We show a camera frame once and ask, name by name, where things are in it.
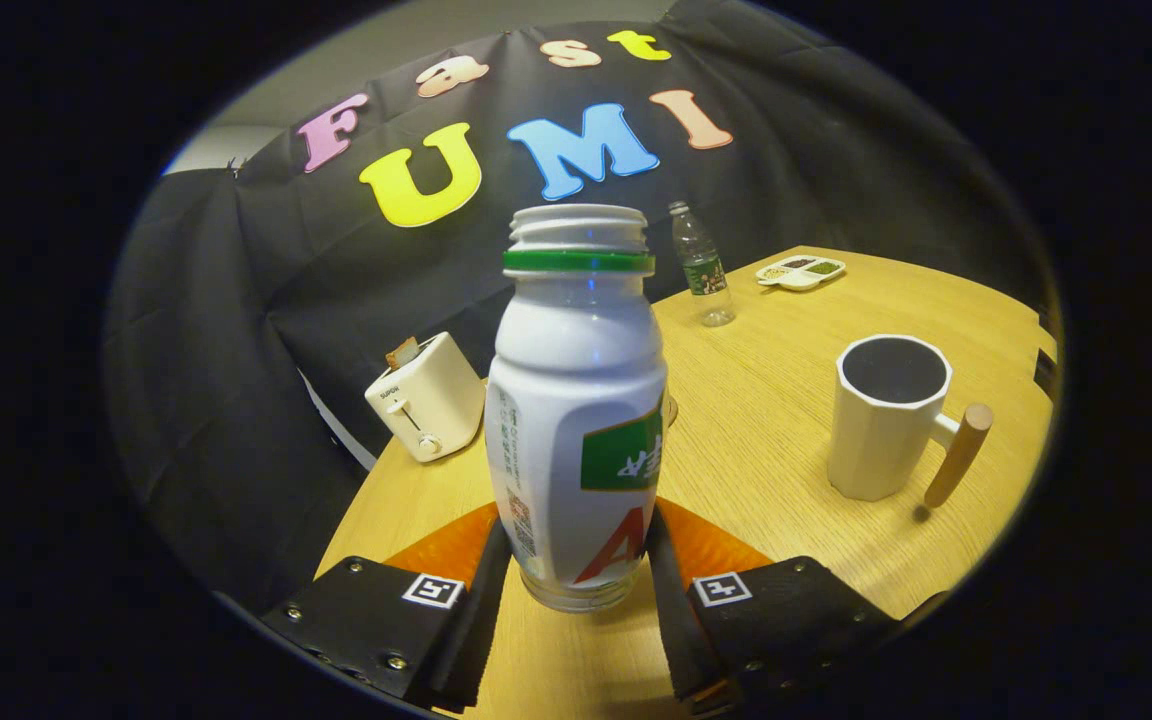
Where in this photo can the clear plastic water bottle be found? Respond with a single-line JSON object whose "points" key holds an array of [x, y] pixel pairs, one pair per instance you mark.
{"points": [[704, 270]]}

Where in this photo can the toast slice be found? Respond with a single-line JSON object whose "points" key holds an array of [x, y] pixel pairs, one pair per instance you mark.
{"points": [[402, 353]]}

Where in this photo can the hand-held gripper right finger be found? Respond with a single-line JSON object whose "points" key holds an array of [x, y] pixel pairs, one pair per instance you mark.
{"points": [[676, 620]]}

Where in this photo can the cream toaster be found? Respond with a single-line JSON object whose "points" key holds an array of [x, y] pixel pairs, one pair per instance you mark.
{"points": [[436, 400]]}

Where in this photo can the black backdrop cloth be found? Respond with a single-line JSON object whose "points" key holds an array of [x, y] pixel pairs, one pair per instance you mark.
{"points": [[236, 300]]}

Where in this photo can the white divided snack tray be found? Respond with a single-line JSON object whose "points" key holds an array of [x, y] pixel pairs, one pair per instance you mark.
{"points": [[801, 272]]}

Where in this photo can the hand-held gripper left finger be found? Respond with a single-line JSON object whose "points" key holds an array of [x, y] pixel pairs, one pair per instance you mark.
{"points": [[466, 620]]}

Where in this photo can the wooden table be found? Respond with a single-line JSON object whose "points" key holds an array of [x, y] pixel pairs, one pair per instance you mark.
{"points": [[766, 420]]}

